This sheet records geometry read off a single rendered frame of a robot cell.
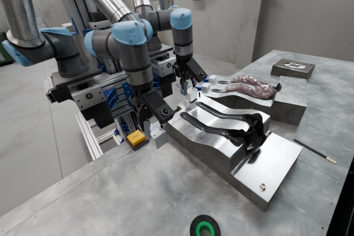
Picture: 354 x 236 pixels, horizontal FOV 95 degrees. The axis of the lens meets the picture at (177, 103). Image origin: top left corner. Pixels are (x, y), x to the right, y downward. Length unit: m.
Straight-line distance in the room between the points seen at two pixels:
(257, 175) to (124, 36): 0.54
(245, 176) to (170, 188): 0.25
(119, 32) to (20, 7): 0.46
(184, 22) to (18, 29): 0.61
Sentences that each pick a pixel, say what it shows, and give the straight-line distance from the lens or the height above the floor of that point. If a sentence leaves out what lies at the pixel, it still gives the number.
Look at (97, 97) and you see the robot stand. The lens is 0.95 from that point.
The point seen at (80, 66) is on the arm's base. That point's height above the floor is 1.07.
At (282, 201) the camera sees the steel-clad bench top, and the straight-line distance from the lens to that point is 0.66.
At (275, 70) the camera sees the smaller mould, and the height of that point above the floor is 0.84.
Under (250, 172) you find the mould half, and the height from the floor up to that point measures 0.86.
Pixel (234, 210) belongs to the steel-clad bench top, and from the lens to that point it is 0.61.
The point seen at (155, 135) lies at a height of 0.96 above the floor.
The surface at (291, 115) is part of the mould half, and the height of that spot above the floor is 0.85.
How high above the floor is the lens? 1.36
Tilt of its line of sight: 35 degrees down
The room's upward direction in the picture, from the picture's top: 7 degrees counter-clockwise
